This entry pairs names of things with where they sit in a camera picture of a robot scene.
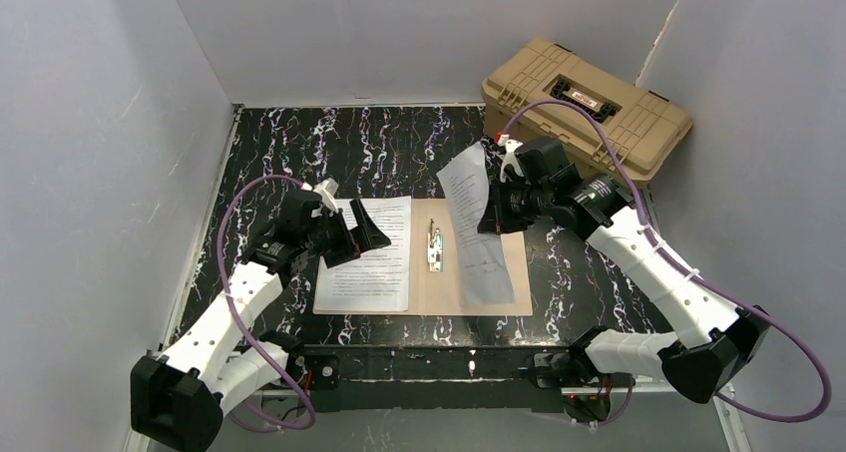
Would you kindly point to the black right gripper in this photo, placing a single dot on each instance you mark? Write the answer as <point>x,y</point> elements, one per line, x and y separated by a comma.
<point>501,204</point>

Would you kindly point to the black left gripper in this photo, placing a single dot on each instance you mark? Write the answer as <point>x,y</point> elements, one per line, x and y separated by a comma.
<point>344,238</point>

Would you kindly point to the printed white paper sheet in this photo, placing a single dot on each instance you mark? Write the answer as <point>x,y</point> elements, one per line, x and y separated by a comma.
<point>378,281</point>

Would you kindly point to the silver folder clip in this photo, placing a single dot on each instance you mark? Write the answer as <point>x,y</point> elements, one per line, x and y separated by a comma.
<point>434,248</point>

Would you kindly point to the beige paper folder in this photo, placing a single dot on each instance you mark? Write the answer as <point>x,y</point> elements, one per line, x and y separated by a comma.
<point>439,293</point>

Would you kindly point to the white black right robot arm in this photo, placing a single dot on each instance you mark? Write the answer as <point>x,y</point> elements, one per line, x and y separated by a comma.
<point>711,338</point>

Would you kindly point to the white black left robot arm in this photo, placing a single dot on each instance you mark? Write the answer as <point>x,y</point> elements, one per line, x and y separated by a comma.
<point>181,397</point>

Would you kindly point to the tan plastic toolbox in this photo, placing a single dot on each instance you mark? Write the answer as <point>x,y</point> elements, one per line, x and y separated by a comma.
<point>606,124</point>

